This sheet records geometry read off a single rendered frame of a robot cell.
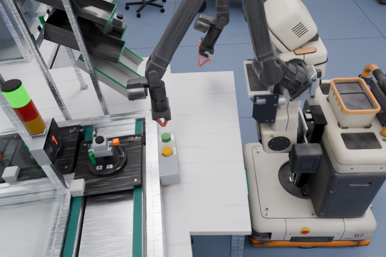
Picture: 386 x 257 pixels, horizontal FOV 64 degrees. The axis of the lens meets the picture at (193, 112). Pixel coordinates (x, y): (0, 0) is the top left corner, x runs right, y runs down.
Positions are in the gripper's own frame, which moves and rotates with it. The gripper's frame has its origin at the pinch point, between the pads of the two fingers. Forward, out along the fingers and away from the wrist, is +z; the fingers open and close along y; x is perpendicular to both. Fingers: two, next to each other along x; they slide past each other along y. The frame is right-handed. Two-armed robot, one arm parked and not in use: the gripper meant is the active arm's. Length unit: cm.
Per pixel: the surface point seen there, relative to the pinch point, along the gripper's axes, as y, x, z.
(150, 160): 10.7, -6.3, 6.9
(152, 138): -0.9, -5.3, 7.7
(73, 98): -45, -46, 18
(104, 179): 17.0, -22.1, 6.1
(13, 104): 20, -34, -34
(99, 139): 9.4, -21.6, -6.4
